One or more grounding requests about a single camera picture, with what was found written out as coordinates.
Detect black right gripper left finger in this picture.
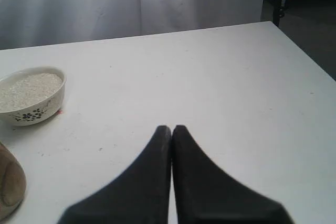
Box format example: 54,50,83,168
58,125,172,223

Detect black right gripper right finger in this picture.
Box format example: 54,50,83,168
172,125,293,223

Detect brown wooden cup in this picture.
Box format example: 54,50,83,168
1,143,26,221

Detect white floral ceramic bowl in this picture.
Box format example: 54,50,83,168
1,67,66,126

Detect white backdrop curtain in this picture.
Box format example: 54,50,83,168
1,0,263,49

